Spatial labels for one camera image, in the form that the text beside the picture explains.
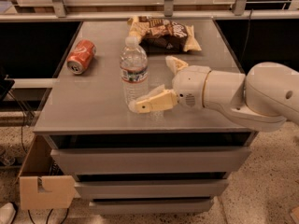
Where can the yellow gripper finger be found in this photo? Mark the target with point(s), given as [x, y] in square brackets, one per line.
[159, 99]
[175, 64]

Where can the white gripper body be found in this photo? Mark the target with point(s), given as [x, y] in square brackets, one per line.
[189, 85]

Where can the clear plastic water bottle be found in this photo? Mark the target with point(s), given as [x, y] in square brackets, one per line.
[134, 70]

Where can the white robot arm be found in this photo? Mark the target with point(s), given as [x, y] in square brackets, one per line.
[262, 100]

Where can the brown yellow chip bag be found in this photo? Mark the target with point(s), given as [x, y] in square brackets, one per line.
[163, 33]

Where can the grey drawer cabinet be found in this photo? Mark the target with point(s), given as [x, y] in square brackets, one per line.
[89, 111]

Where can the top grey drawer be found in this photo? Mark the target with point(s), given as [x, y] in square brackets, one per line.
[120, 161]

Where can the grey drawer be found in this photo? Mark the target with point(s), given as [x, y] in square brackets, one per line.
[151, 189]
[123, 207]
[120, 161]

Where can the orange soda can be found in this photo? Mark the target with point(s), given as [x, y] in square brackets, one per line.
[81, 56]

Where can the middle grey drawer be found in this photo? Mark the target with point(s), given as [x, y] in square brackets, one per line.
[151, 189]

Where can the bottom grey drawer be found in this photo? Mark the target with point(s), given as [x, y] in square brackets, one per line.
[123, 207]

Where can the cardboard box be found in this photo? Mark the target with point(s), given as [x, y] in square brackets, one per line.
[40, 188]

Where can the white object on floor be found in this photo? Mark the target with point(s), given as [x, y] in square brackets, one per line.
[7, 213]

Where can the metal shelf frame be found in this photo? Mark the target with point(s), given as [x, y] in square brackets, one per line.
[98, 10]

